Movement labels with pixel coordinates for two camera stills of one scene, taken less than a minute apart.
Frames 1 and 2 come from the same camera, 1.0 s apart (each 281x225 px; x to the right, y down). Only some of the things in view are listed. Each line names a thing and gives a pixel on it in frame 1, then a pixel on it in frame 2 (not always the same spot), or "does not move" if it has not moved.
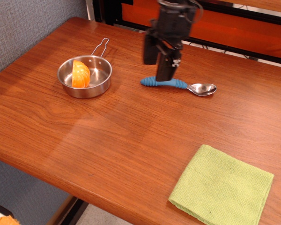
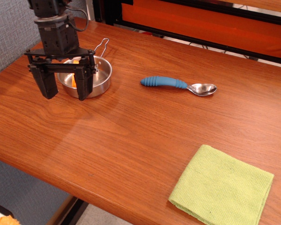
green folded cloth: (221, 191) does not move
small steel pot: (100, 70) does not move
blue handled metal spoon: (198, 89) does not move
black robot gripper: (172, 26) -> (61, 53)
